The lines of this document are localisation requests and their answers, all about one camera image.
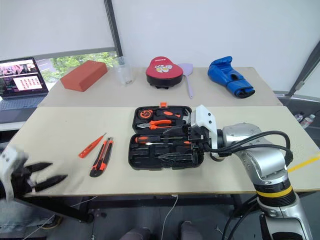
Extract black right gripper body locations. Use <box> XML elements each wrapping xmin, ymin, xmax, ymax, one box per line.
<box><xmin>186</xmin><ymin>125</ymin><xmax>214</xmax><ymax>166</ymax></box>

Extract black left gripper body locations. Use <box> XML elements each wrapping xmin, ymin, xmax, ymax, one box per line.
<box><xmin>9</xmin><ymin>164</ymin><xmax>36</xmax><ymax>196</ymax></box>

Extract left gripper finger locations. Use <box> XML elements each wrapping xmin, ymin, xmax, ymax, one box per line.
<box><xmin>25</xmin><ymin>162</ymin><xmax>54</xmax><ymax>173</ymax></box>
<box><xmin>34</xmin><ymin>174</ymin><xmax>69</xmax><ymax>193</ymax></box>

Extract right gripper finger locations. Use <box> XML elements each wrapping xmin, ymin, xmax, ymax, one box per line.
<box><xmin>162</xmin><ymin>125</ymin><xmax>189</xmax><ymax>136</ymax></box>
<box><xmin>158</xmin><ymin>152</ymin><xmax>194</xmax><ymax>165</ymax></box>

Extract black plastic tool case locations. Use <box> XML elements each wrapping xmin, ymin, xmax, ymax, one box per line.
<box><xmin>127</xmin><ymin>101</ymin><xmax>206</xmax><ymax>171</ymax></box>

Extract thin black shaft screwdriver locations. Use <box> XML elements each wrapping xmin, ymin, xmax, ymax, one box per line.
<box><xmin>145</xmin><ymin>141</ymin><xmax>193</xmax><ymax>146</ymax></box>

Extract blue jeans leg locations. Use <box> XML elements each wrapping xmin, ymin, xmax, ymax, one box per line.
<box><xmin>0</xmin><ymin>198</ymin><xmax>52</xmax><ymax>235</ymax></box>

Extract orange black tape measure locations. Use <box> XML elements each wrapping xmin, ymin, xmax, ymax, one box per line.
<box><xmin>138</xmin><ymin>108</ymin><xmax>154</xmax><ymax>121</ymax></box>

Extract brown shoe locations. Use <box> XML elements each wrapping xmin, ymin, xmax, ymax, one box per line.
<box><xmin>38</xmin><ymin>214</ymin><xmax>64</xmax><ymax>230</ymax></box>

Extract orange test pen screwdriver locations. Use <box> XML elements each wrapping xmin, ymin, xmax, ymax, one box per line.
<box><xmin>78</xmin><ymin>132</ymin><xmax>108</xmax><ymax>159</ymax></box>

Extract orange black utility knife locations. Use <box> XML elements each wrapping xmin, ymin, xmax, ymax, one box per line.
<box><xmin>89</xmin><ymin>136</ymin><xmax>114</xmax><ymax>178</ymax></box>

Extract purple silicone spatula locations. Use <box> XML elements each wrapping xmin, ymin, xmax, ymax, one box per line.
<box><xmin>178</xmin><ymin>62</ymin><xmax>195</xmax><ymax>99</ymax></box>

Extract red boxing punch pad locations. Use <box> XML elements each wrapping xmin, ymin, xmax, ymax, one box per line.
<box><xmin>145</xmin><ymin>56</ymin><xmax>184</xmax><ymax>90</ymax></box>

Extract blue boxing glove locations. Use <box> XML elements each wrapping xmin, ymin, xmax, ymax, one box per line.
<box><xmin>207</xmin><ymin>56</ymin><xmax>256</xmax><ymax>99</ymax></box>

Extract clear plastic measuring cup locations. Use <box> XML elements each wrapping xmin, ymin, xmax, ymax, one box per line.
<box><xmin>112</xmin><ymin>56</ymin><xmax>134</xmax><ymax>87</ymax></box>

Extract open laptop computer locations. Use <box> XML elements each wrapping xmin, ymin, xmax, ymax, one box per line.
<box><xmin>0</xmin><ymin>56</ymin><xmax>50</xmax><ymax>112</ymax></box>

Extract red foam brick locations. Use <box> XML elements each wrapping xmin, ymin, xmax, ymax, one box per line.
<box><xmin>60</xmin><ymin>59</ymin><xmax>109</xmax><ymax>93</ymax></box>

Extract small plastic bottles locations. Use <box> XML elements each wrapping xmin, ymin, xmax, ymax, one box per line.
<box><xmin>294</xmin><ymin>112</ymin><xmax>316</xmax><ymax>130</ymax></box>

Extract slanted black metal pole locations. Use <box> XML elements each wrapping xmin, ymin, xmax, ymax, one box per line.
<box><xmin>287</xmin><ymin>42</ymin><xmax>320</xmax><ymax>98</ymax></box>

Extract orange handled pliers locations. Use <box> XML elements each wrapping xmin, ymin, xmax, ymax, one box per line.
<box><xmin>136</xmin><ymin>119</ymin><xmax>174</xmax><ymax>131</ymax></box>

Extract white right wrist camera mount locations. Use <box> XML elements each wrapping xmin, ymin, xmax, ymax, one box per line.
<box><xmin>189</xmin><ymin>104</ymin><xmax>219</xmax><ymax>161</ymax></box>

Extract black orange handled screwdriver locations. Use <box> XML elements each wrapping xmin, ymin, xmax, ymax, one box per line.
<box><xmin>133</xmin><ymin>135</ymin><xmax>176</xmax><ymax>146</ymax></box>

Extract white hanging cable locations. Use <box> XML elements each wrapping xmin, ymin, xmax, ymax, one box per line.
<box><xmin>162</xmin><ymin>194</ymin><xmax>179</xmax><ymax>230</ymax></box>

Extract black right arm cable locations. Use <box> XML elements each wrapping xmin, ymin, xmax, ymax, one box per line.
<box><xmin>206</xmin><ymin>130</ymin><xmax>294</xmax><ymax>166</ymax></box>

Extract black table frame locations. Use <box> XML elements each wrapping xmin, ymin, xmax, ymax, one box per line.
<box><xmin>23</xmin><ymin>193</ymin><xmax>253</xmax><ymax>224</ymax></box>

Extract black window frame post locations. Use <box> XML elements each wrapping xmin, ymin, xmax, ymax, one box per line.
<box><xmin>103</xmin><ymin>0</ymin><xmax>124</xmax><ymax>68</ymax></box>

